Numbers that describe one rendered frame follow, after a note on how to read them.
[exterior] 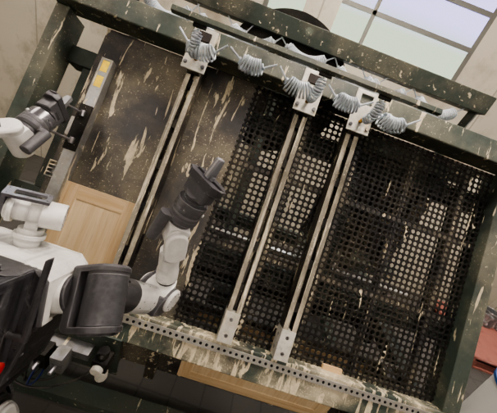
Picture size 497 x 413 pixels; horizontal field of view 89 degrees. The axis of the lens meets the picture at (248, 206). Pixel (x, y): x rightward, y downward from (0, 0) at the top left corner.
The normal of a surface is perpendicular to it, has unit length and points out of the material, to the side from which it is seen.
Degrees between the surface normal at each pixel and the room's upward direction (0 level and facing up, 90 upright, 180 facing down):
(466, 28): 90
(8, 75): 90
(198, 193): 78
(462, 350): 60
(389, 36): 90
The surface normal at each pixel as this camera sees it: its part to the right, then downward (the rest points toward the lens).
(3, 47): -0.13, 0.42
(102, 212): 0.07, -0.06
